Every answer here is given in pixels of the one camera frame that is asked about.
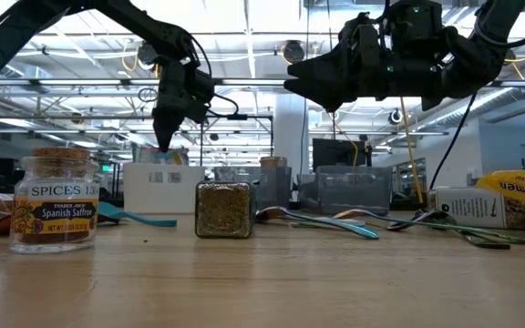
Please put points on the yellow ramen packet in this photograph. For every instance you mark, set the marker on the yellow ramen packet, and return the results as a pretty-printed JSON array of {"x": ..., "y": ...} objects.
[{"x": 522, "y": 187}]

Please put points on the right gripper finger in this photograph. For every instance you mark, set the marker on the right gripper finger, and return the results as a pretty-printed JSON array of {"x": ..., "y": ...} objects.
[
  {"x": 331, "y": 64},
  {"x": 331, "y": 93}
]

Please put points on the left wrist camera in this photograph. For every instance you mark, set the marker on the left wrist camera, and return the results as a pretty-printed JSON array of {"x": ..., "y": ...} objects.
[{"x": 204, "y": 93}]

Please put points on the green-lidded herb jar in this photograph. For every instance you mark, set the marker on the green-lidded herb jar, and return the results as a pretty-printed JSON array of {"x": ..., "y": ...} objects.
[{"x": 224, "y": 210}]

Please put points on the round black ceiling device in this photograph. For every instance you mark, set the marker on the round black ceiling device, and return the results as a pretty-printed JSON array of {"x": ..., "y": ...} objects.
[{"x": 293, "y": 52}]

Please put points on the dark grey metal spoon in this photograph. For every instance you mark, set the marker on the dark grey metal spoon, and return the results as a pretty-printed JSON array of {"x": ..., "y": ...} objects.
[{"x": 440, "y": 218}]

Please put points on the black computer monitor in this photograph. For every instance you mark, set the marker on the black computer monitor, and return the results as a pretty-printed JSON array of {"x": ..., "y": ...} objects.
[{"x": 335, "y": 152}]

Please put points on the blue snack packet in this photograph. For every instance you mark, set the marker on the blue snack packet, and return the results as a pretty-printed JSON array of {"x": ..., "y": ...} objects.
[{"x": 153, "y": 156}]

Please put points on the grey translucent plastic bin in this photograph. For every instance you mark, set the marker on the grey translucent plastic bin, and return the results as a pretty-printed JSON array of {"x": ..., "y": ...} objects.
[
  {"x": 353, "y": 191},
  {"x": 235, "y": 175}
]

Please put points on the white plastic bin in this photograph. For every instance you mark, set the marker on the white plastic bin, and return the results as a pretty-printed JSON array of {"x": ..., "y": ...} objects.
[{"x": 167, "y": 196}]

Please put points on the Spanish saffron jar cork lid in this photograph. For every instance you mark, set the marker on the Spanish saffron jar cork lid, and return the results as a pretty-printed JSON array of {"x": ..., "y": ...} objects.
[{"x": 55, "y": 214}]

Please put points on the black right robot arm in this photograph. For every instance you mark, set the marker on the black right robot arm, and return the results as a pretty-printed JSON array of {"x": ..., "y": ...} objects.
[{"x": 486, "y": 54}]

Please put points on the teal plastic spoon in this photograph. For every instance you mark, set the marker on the teal plastic spoon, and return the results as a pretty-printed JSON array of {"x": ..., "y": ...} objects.
[{"x": 110, "y": 210}]

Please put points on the small purple-bowled iridescent spoon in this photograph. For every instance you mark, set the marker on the small purple-bowled iridescent spoon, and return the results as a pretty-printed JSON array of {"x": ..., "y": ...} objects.
[{"x": 404, "y": 224}]

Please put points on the tan-lidded spice jar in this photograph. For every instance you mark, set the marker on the tan-lidded spice jar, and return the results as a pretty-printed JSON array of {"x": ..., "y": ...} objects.
[{"x": 273, "y": 161}]

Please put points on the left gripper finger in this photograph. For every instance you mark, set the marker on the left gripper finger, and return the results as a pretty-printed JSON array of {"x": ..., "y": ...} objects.
[{"x": 167, "y": 127}]

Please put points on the black frame stand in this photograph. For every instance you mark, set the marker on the black frame stand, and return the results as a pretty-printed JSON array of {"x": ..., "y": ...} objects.
[{"x": 237, "y": 117}]

